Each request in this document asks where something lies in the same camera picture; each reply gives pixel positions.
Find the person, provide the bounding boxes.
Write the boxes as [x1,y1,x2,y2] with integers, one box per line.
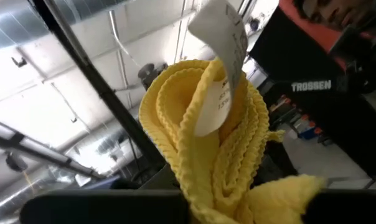
[278,0,376,72]

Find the black overhead camera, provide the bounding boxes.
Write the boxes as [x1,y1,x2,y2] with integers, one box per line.
[137,62,169,91]

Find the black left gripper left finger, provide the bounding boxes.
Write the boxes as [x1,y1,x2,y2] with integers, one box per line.
[19,189,192,224]

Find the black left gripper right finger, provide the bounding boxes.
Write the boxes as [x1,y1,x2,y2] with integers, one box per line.
[301,189,376,224]

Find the yellow microfiber towel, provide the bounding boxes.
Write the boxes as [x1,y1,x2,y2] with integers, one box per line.
[138,0,327,224]

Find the black aluminium rig frame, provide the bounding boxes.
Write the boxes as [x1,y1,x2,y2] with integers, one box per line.
[0,0,167,184]

